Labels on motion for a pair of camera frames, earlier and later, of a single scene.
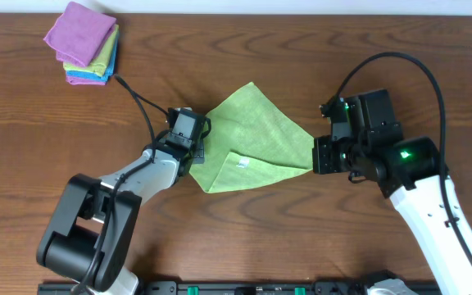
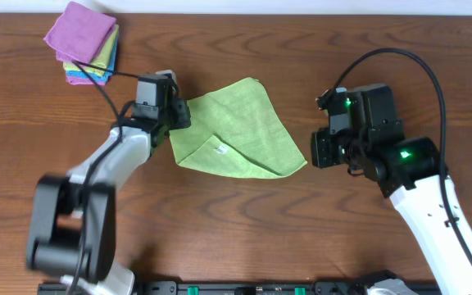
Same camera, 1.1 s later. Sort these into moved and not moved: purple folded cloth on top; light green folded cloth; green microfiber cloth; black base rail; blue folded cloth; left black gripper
Moved: green microfiber cloth; left black gripper
Not moved: blue folded cloth; light green folded cloth; black base rail; purple folded cloth on top
